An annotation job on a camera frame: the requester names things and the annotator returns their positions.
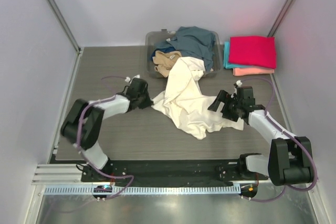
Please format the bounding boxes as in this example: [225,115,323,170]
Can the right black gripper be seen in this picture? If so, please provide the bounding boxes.
[208,90,242,122]

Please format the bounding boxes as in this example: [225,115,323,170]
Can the cream white t shirt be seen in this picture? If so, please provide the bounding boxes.
[152,57,244,140]

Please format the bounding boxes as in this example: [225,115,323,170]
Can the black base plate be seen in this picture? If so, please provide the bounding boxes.
[82,159,268,181]

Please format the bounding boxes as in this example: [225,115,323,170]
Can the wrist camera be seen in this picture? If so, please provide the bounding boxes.
[127,77,148,94]
[234,80,256,108]

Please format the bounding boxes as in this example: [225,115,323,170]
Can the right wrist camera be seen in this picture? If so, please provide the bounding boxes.
[234,80,256,108]

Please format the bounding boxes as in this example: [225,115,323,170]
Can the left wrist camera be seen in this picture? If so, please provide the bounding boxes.
[127,77,148,94]

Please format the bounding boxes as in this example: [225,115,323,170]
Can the white slotted cable duct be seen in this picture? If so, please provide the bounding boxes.
[44,184,241,196]

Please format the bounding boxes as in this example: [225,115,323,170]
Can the folded red t shirt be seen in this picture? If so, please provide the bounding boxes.
[228,36,277,69]

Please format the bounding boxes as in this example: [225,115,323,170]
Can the folded salmon pink t shirt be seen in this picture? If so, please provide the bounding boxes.
[233,67,275,77]

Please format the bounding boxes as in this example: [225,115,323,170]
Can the blue grey t shirt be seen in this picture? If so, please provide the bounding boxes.
[154,26,216,72]

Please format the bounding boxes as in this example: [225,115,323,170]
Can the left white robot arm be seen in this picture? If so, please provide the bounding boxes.
[60,85,153,182]

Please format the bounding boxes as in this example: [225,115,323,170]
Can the folded teal t shirt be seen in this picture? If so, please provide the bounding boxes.
[223,41,245,69]

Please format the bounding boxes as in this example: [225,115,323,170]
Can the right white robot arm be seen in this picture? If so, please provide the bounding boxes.
[208,87,318,188]

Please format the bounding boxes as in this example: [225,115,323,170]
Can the clear plastic bin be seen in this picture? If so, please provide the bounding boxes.
[145,26,223,78]

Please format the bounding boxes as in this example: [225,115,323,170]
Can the tan beige t shirt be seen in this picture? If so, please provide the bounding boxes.
[153,51,182,78]

